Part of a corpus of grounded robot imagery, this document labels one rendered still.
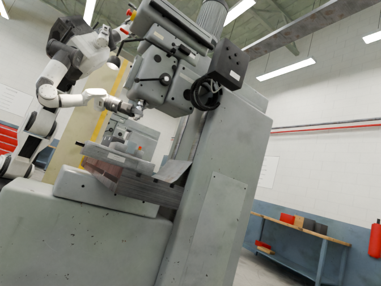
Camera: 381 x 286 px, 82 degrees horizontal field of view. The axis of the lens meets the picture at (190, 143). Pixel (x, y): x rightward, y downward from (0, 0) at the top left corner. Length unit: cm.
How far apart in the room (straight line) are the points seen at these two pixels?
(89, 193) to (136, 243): 35
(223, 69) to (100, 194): 88
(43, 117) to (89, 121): 131
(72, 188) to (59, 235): 20
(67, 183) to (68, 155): 189
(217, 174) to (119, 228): 60
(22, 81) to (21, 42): 149
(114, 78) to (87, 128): 75
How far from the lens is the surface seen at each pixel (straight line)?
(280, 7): 726
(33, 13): 1153
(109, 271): 127
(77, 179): 111
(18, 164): 185
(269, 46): 425
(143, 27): 152
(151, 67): 133
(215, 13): 173
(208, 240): 137
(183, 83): 137
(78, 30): 163
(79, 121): 301
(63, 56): 143
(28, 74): 1069
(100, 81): 314
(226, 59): 126
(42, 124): 175
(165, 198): 77
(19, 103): 1048
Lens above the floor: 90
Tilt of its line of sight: 12 degrees up
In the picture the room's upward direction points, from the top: 18 degrees clockwise
